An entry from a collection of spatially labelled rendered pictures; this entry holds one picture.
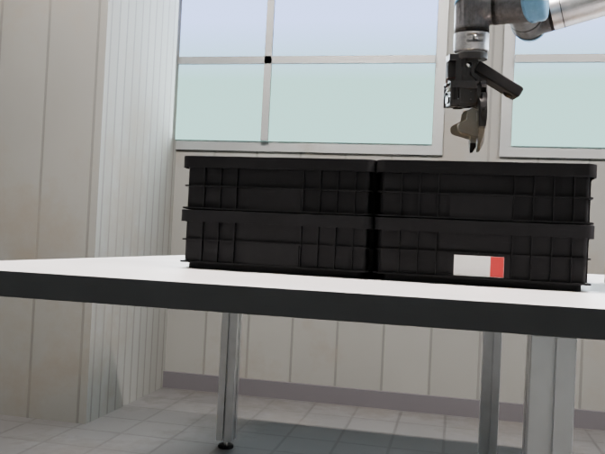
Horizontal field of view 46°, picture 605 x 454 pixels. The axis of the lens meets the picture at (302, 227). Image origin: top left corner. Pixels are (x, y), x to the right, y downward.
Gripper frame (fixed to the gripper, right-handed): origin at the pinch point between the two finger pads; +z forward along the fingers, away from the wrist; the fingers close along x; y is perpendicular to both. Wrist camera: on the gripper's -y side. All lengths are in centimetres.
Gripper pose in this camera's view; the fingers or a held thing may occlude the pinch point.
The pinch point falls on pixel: (477, 146)
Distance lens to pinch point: 161.7
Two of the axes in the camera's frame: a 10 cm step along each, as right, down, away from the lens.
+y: -10.0, -0.1, -0.1
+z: -0.1, 10.0, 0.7
